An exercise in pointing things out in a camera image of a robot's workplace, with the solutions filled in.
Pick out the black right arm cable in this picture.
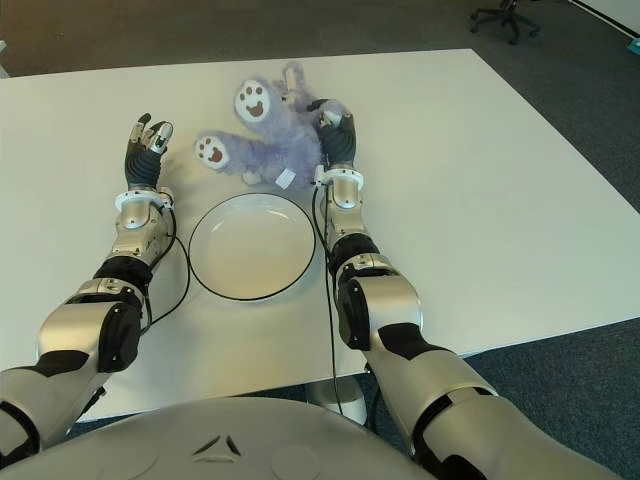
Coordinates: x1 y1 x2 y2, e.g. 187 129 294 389
312 182 346 414

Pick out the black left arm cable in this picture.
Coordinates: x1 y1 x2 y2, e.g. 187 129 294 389
144 232 192 335

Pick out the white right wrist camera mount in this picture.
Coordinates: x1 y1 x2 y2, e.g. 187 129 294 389
313 166 365 187

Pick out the silver table pedestal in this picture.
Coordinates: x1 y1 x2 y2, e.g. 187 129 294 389
304 377 369 426

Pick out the white plate with black rim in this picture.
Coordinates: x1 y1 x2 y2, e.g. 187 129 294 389
188 193 317 302

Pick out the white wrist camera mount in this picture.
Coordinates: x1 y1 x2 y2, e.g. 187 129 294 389
313 166 365 187
115 188 175 211

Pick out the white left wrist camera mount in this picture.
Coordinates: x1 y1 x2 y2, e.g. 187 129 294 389
115 188 175 211

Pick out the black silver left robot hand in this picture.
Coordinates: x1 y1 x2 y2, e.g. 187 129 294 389
123 113 175 191

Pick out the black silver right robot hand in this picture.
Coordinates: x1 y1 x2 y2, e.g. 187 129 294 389
308 98 358 169

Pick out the purple plush bunny doll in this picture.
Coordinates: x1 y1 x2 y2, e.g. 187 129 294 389
193 61 351 190

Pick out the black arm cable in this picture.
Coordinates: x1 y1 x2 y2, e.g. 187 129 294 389
312 182 346 414
144 232 192 335

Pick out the silver robot torso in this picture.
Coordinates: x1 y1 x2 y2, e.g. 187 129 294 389
2 397 426 480

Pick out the black office chair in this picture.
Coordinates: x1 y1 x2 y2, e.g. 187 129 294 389
469 0 542 46

